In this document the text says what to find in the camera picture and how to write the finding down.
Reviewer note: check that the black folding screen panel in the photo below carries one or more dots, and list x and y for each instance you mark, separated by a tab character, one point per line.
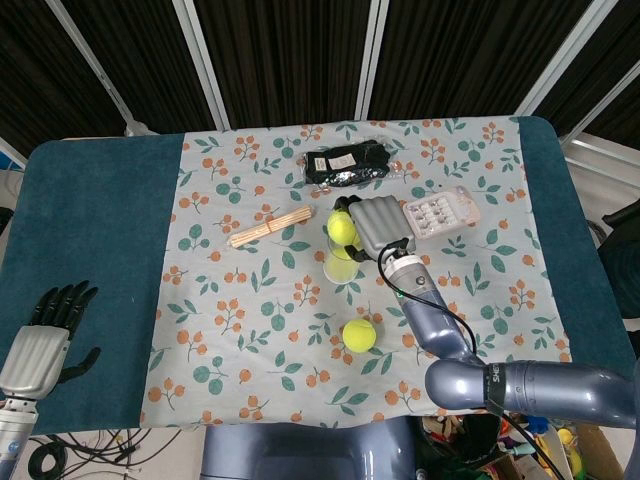
35	75
140	55
605	65
285	55
450	50

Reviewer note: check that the dark office chair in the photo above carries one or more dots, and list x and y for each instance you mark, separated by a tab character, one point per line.
622	270

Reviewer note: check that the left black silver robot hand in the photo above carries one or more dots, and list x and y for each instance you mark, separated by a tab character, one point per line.
37	360

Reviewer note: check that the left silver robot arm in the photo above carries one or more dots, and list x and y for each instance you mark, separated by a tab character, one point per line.
12	430

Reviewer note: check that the bundle of wooden sticks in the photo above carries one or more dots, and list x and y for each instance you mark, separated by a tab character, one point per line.
272	227

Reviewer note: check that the clear plastic cup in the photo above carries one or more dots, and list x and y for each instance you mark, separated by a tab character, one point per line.
340	272

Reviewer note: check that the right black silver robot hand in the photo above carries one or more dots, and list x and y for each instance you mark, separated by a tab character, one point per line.
382	222

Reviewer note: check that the floral print tablecloth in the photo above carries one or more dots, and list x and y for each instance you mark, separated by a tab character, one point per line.
260	310

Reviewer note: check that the blue-grey robot torso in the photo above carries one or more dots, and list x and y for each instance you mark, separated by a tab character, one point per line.
300	450

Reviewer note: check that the yellow tennis ball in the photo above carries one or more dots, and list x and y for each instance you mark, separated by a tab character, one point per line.
359	336
340	227

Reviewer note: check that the bin of colourful toys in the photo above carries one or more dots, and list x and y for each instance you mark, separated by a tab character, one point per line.
480	445

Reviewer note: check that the black gloves in plastic bag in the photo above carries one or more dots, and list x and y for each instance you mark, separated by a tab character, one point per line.
350	162

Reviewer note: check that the pink earring blister pack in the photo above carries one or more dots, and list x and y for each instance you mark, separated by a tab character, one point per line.
440	212

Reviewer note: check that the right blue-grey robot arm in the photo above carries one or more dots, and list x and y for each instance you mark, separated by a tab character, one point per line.
550	392

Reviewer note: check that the teal table cover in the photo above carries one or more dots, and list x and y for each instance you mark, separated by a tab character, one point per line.
90	225

